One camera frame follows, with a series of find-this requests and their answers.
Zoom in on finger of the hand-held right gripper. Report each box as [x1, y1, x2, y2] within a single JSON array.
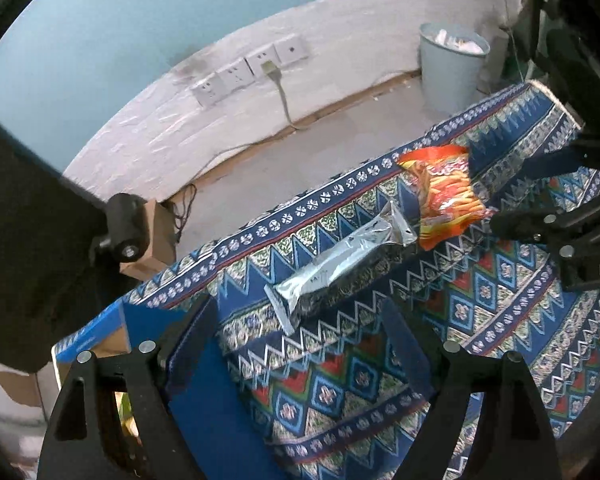
[[522, 130, 600, 183], [489, 187, 600, 261]]

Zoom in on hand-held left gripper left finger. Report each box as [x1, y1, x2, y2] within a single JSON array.
[[39, 296, 220, 480]]

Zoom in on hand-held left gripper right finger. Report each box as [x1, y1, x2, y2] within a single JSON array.
[[380, 299, 563, 480]]

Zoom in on blue-rimmed cardboard box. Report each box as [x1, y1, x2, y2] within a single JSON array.
[[52, 295, 291, 480]]

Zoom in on orange snack bag yellow sticks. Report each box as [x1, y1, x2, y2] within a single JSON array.
[[397, 144, 496, 252]]

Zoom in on silver snack packet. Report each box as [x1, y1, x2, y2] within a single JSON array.
[[264, 200, 417, 335]]

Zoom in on blue patterned tablecloth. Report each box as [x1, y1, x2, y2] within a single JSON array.
[[125, 80, 600, 480]]

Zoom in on small tan cardboard box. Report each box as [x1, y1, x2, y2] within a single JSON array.
[[120, 199, 177, 281]]

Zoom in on dark stand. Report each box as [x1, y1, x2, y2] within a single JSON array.
[[500, 0, 600, 133]]

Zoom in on black cylindrical knob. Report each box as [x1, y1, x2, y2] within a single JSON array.
[[91, 192, 152, 263]]

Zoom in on grey trash bin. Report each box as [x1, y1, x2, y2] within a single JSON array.
[[419, 22, 491, 113]]

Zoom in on crumpled white paper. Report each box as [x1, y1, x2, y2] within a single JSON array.
[[432, 29, 486, 55]]

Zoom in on black chair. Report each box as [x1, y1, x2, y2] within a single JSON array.
[[0, 105, 111, 376]]

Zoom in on white wall socket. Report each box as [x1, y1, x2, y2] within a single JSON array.
[[274, 34, 311, 65], [217, 59, 256, 92], [245, 45, 283, 77], [191, 74, 226, 107]]

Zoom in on white plug with cable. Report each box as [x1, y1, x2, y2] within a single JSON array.
[[172, 61, 301, 201]]

